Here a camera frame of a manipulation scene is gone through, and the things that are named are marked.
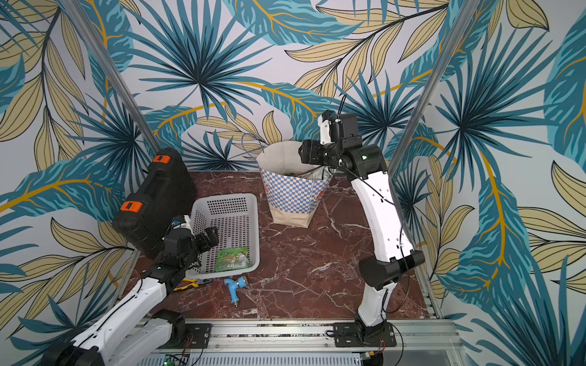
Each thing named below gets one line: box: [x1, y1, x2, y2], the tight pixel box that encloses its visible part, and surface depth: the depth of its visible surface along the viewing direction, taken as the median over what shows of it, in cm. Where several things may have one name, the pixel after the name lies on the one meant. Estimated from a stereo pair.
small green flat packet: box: [215, 247, 250, 273], surface depth 88 cm
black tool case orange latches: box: [112, 147, 198, 259], surface depth 79 cm
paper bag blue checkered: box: [257, 140, 335, 228], surface depth 90 cm
